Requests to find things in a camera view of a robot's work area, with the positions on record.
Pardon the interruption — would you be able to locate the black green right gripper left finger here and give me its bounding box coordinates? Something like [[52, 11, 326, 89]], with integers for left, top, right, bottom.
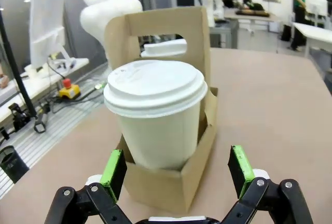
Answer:
[[49, 149, 146, 224]]

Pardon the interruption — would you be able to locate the long white side table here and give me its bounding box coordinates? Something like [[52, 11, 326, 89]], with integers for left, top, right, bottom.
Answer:
[[0, 57, 90, 129]]

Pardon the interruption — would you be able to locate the black green spare gripper tool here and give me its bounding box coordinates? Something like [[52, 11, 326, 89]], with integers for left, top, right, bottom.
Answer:
[[33, 104, 51, 134]]

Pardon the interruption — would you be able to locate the small white monitor back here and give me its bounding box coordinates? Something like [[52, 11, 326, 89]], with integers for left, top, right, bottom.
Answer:
[[306, 0, 329, 29]]

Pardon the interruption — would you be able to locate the white paper cup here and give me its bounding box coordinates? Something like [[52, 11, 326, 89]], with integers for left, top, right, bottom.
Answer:
[[118, 102, 202, 171]]

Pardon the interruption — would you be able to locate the black camera device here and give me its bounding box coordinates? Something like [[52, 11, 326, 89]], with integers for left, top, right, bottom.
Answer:
[[8, 103, 31, 132]]

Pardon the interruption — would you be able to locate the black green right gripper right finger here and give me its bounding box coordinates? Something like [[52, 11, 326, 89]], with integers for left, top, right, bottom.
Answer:
[[220, 145, 312, 224]]

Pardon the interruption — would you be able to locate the grey ribbed aluminium platform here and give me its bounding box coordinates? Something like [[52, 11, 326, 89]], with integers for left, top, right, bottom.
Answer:
[[0, 78, 112, 199]]

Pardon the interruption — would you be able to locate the brown cardboard cup carrier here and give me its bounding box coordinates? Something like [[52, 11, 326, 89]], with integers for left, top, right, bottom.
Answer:
[[103, 6, 219, 213]]

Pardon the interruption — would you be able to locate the white table with monitor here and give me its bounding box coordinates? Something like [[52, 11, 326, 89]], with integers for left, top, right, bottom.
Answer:
[[294, 21, 332, 82]]

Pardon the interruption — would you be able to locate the thick black stand pole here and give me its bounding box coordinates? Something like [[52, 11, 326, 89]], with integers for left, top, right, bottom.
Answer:
[[0, 13, 37, 121]]

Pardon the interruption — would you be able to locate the grey background table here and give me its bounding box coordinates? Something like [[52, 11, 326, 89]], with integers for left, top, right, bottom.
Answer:
[[209, 8, 284, 49]]

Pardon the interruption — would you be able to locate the white plastic cup lid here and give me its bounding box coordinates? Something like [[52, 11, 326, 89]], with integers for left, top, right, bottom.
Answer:
[[103, 60, 209, 118], [141, 39, 188, 59]]

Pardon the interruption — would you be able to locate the black cup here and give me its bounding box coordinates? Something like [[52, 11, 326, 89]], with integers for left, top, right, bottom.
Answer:
[[0, 145, 30, 184]]

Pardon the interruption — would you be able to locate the yellow red emergency stop button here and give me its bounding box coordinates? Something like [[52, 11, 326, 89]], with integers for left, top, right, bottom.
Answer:
[[58, 78, 81, 100]]

